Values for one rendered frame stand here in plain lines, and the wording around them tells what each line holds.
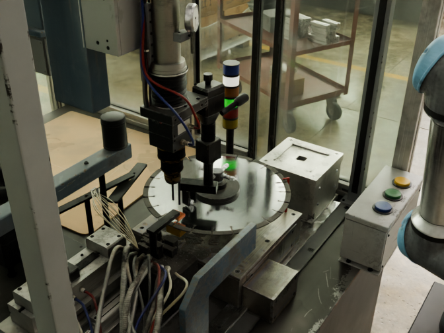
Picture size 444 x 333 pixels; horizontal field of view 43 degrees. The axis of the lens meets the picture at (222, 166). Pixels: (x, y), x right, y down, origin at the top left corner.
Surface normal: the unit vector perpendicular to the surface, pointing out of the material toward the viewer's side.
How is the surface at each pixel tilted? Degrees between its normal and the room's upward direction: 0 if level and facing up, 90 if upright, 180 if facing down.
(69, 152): 0
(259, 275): 0
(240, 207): 0
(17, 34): 90
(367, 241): 90
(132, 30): 90
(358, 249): 90
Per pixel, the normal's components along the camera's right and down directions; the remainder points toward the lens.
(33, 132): 0.83, 0.29
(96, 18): -0.56, 0.42
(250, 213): 0.01, -0.86
